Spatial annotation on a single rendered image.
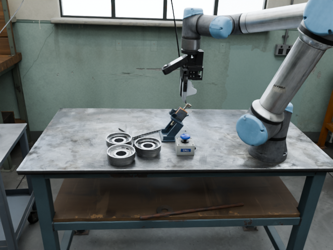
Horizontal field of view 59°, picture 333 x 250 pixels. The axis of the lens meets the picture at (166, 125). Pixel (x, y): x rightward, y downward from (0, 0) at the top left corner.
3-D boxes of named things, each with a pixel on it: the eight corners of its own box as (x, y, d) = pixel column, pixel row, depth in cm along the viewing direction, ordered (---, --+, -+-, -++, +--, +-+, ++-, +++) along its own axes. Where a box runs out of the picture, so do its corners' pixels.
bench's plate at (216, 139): (16, 175, 104) (15, 170, 104) (60, 111, 159) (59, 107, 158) (340, 172, 114) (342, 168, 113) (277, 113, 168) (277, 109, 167)
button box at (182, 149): (176, 156, 117) (177, 145, 115) (174, 147, 123) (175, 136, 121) (196, 156, 117) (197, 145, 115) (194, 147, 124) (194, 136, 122)
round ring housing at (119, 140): (121, 155, 115) (121, 146, 114) (100, 148, 120) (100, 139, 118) (137, 145, 124) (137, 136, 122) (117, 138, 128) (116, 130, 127)
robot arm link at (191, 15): (196, 8, 105) (178, 7, 110) (194, 40, 110) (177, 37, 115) (209, 8, 110) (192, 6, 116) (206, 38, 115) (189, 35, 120)
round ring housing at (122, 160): (125, 170, 106) (125, 160, 104) (101, 162, 110) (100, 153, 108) (140, 157, 115) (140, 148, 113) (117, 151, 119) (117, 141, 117)
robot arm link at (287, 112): (292, 131, 118) (300, 99, 112) (278, 142, 109) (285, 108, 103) (264, 122, 125) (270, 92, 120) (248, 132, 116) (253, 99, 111)
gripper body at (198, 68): (202, 82, 119) (204, 51, 114) (181, 82, 118) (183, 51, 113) (197, 77, 126) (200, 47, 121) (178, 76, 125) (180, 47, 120)
